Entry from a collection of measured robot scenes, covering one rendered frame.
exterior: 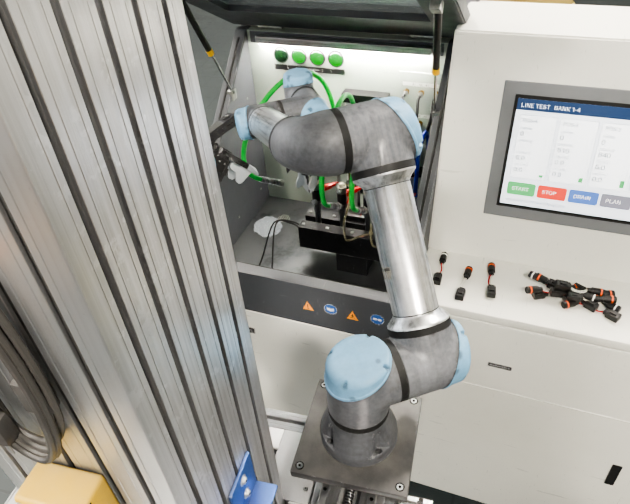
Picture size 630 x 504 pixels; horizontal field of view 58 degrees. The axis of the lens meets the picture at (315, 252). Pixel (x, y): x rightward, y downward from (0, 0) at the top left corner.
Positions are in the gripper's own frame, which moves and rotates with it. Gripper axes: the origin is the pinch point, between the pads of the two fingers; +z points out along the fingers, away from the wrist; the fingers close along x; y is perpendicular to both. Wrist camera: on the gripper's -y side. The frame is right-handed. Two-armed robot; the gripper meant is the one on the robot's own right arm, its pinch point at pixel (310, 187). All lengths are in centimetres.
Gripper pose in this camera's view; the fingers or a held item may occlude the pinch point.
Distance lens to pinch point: 166.6
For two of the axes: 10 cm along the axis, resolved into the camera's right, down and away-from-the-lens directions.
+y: -3.5, 6.2, -7.0
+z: 0.7, 7.6, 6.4
